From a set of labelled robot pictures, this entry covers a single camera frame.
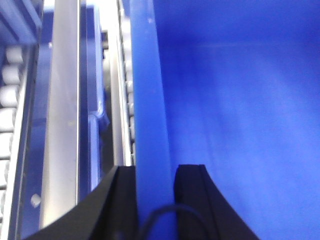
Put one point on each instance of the roller track rail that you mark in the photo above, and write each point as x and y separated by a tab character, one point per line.
121	85
13	83

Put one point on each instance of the metal divider rail left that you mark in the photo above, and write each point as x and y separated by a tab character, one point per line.
60	177

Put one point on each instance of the roller track rail right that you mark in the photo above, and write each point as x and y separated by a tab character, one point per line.
121	85

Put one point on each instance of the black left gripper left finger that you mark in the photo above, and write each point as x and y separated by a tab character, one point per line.
109	212

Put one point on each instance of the blue plastic bin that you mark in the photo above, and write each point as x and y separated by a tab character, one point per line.
93	116
233	85

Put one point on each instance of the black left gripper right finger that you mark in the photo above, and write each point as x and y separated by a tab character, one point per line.
194	188

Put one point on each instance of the roller track rail left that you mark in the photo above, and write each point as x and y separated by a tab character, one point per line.
13	83

